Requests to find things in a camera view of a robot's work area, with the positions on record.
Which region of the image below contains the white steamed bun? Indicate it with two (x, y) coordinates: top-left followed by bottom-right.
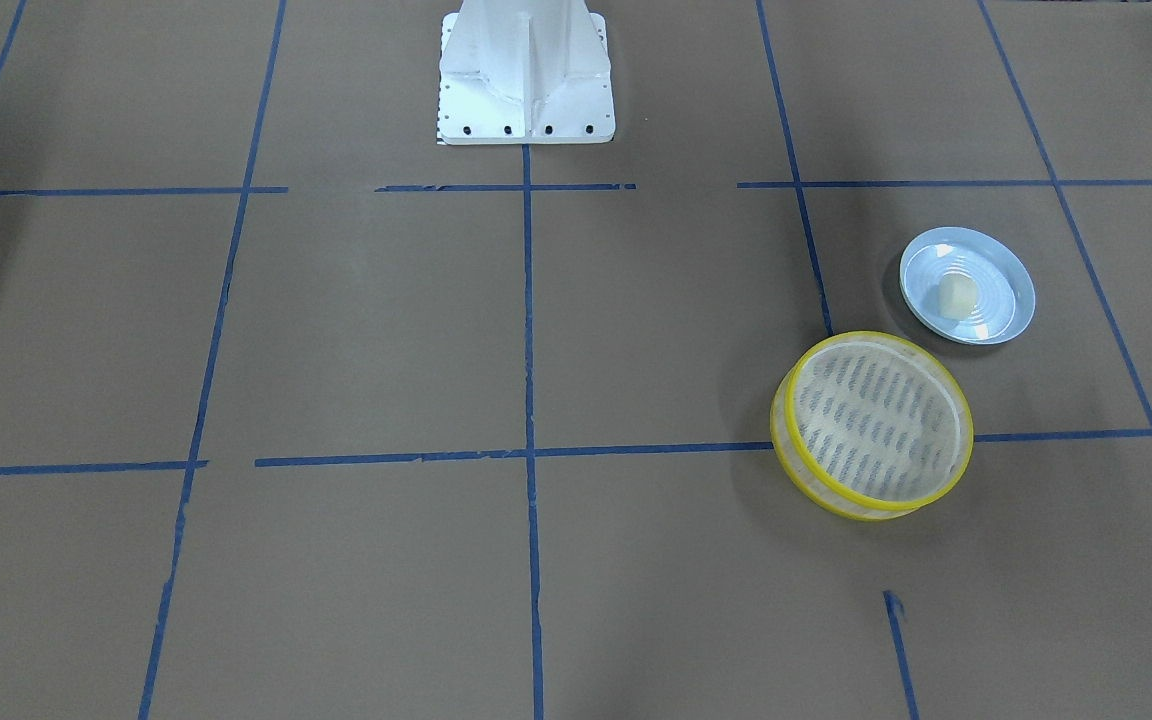
(937, 273), (979, 323)

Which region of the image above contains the yellow bamboo steamer basket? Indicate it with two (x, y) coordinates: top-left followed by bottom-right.
(770, 331), (975, 521)

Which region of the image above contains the light blue plate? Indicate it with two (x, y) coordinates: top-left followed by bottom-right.
(899, 227), (1036, 346)

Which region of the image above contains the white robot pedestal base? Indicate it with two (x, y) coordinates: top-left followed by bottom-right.
(435, 1), (617, 146)

